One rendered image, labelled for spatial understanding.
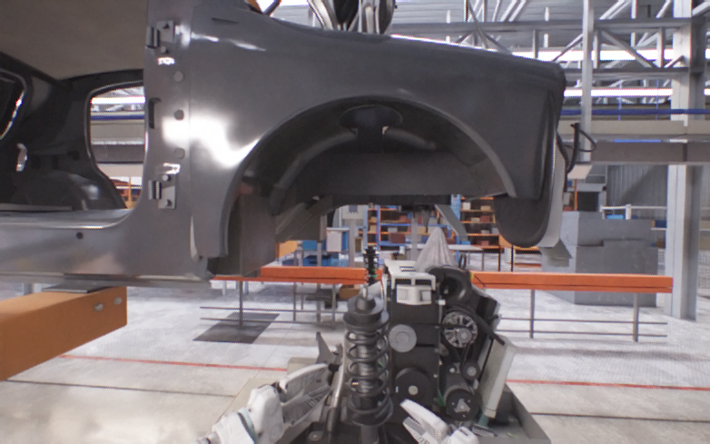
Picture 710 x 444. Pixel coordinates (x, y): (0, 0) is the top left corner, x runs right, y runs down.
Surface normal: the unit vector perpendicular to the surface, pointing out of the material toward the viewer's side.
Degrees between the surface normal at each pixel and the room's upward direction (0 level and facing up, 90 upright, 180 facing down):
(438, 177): 90
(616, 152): 90
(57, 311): 90
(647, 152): 90
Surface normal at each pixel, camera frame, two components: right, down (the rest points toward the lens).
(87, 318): 1.00, 0.01
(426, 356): -0.07, 0.02
